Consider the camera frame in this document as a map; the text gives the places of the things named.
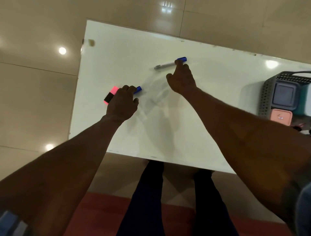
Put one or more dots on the person's left hand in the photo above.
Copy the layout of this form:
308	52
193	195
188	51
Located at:
121	104

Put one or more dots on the person's right hand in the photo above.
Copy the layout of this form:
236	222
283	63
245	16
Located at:
182	80

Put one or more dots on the pink highlighter black cap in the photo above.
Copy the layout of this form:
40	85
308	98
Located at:
110	95

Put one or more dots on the blue cap whiteboard marker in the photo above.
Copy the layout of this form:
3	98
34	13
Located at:
138	90
165	65

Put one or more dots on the grey perforated plastic basket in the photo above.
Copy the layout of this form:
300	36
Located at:
264	97

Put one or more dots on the grey lid square container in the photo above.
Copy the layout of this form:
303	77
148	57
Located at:
284	94

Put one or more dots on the small salmon pink container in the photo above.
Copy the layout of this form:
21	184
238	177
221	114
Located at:
280	117

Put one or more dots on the white lid teal container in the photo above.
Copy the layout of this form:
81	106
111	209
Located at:
305	102

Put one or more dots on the person's right forearm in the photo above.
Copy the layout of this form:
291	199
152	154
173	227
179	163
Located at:
255	146

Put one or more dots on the person's left forearm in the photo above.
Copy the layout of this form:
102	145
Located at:
60	170

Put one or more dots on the person's left leg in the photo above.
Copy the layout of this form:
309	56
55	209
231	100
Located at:
145	201

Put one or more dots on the person's leg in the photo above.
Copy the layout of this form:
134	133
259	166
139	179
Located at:
145	201
211	206

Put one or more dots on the person's right leg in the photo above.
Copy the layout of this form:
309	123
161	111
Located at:
211	206

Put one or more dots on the white table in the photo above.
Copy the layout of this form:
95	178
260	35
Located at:
121	53

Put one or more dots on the red fabric sofa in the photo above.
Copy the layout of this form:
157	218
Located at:
97	214

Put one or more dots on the blue plaid shirt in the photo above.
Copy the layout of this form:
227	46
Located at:
9	223

